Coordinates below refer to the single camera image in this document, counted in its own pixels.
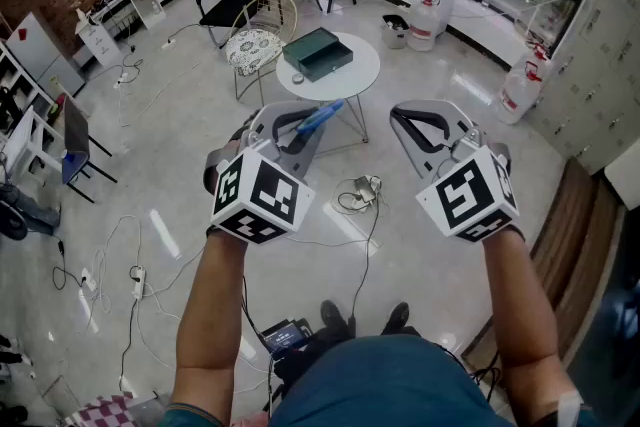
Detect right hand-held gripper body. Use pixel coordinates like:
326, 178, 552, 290
415, 127, 521, 244

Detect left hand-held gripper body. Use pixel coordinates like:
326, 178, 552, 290
209, 123, 317, 246

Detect green metal box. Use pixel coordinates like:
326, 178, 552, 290
282, 26, 354, 84

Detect person's left forearm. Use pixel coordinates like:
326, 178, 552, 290
172, 229, 251, 416

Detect person's right forearm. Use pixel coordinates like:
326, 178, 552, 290
482, 227, 584, 416

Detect white plastic container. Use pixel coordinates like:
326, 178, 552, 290
604, 154, 640, 211

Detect power adapter brick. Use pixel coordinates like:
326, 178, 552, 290
353, 175, 382, 204

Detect clear water jug red label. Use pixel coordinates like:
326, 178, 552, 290
406, 0, 441, 52
497, 43, 551, 125

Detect round white side table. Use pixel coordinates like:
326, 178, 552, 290
275, 31, 382, 157

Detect grey trash bin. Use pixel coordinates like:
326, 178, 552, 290
380, 13, 411, 50

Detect brown wooden platform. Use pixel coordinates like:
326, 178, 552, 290
459, 157, 626, 376

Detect person's left black shoe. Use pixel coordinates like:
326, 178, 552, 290
319, 299, 349, 336

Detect person's black shoe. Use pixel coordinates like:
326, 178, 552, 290
319, 299, 349, 336
382, 302, 411, 335

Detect person's right black shoe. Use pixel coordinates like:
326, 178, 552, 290
382, 302, 411, 335

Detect small blue-screen device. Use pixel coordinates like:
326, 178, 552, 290
260, 319, 314, 356

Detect grey metal lockers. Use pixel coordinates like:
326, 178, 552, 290
529, 0, 640, 176

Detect white desk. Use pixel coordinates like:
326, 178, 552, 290
89, 0, 167, 41

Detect white drawer cabinet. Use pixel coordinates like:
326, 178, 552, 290
74, 17, 122, 68

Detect black folding chair blue seat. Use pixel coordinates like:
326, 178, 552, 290
59, 94, 119, 205

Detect person's teal shirt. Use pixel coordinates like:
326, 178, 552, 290
164, 333, 596, 427

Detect grey refrigerator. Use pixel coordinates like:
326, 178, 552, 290
5, 11, 86, 97

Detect white wooden chair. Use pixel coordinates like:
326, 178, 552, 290
2, 104, 66, 186

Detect white open shelf unit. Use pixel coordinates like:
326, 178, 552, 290
0, 39, 56, 131

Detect purple white checkered cloth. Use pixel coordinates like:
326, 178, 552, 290
64, 392, 161, 427

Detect gold wire chair patterned cushion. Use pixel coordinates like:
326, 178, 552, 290
224, 0, 299, 102

